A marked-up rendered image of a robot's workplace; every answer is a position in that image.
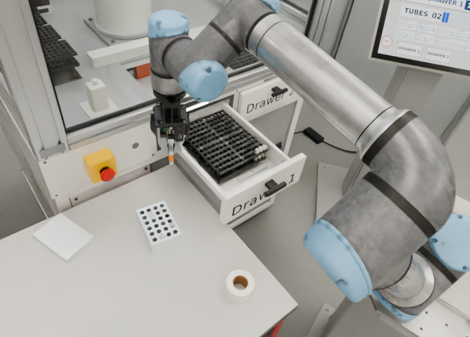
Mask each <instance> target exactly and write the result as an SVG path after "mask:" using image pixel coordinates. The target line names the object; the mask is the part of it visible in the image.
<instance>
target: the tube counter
mask: <svg viewBox="0 0 470 337"><path fill-rule="evenodd" d="M430 21H433V22H440V23H444V24H451V25H456V26H460V27H467V28H470V15H463V14H458V13H451V12H447V11H442V10H435V9H433V11H432V16H431V20H430Z"/></svg>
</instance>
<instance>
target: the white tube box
mask: <svg viewBox="0 0 470 337"><path fill-rule="evenodd" d="M150 211H152V212H153V217H149V212H150ZM136 219H137V220H138V223H139V225H140V227H141V229H142V231H143V234H144V236H145V239H146V240H147V242H148V245H149V247H150V249H151V251H152V253H155V252H158V251H160V250H163V249H165V248H168V247H170V246H172V245H175V244H177V243H180V242H182V233H181V231H180V229H179V227H178V225H177V224H176V221H175V220H174V218H173V215H172V214H171V211H170V210H169V208H168V206H167V204H166V202H165V201H161V202H159V203H155V204H152V205H150V206H146V207H144V208H140V209H138V210H136ZM171 222H174V223H175V227H174V228H171V227H170V223H171ZM160 233H163V234H164V238H163V239H160V238H159V234H160Z"/></svg>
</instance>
